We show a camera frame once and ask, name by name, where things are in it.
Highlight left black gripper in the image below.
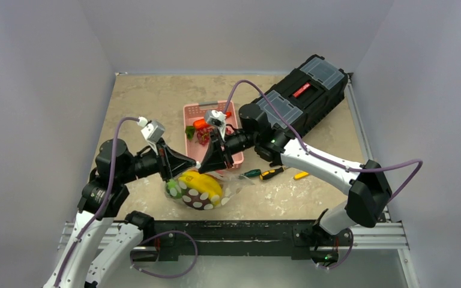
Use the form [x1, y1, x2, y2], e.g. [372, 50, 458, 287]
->
[119, 136, 196, 183]

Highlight green bell pepper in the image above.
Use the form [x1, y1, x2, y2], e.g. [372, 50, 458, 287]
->
[165, 179, 186, 199]

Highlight yellow banana bunch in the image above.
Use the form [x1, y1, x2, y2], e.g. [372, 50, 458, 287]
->
[178, 170, 223, 202]

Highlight clear zip top bag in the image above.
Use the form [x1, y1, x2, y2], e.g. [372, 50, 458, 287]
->
[164, 169, 254, 211]

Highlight pink plastic basket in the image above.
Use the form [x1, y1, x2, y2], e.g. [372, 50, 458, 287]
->
[183, 100, 244, 170]

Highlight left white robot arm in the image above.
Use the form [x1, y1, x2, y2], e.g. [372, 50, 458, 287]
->
[45, 139, 198, 287]

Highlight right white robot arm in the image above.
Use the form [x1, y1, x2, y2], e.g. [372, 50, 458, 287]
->
[199, 103, 393, 244]

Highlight purple grapes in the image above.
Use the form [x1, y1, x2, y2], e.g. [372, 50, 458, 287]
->
[195, 127, 213, 146]

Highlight green leafy vegetable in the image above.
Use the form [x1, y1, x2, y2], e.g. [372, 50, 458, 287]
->
[184, 125, 196, 141]

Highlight orange carrot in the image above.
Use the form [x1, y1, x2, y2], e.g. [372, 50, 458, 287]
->
[192, 112, 234, 130]

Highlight black yellow screwdriver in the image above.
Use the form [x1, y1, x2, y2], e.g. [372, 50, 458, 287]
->
[259, 166, 286, 181]

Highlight black plastic toolbox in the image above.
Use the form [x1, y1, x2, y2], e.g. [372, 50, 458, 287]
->
[252, 55, 348, 137]

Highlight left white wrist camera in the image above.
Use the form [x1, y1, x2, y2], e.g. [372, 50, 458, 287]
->
[137, 116, 165, 155]

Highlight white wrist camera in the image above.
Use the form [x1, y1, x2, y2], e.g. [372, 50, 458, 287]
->
[137, 116, 165, 155]
[204, 110, 226, 139]

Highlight green handled screwdriver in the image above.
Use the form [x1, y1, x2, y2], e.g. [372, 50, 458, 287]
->
[243, 169, 262, 178]

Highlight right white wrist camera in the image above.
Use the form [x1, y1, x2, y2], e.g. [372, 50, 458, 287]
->
[204, 110, 226, 139]

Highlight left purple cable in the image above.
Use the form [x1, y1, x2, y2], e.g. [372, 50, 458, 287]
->
[53, 116, 148, 288]

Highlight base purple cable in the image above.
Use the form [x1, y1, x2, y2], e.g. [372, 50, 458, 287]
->
[129, 229, 199, 280]

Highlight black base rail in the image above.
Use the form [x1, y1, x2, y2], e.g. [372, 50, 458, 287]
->
[131, 220, 353, 264]

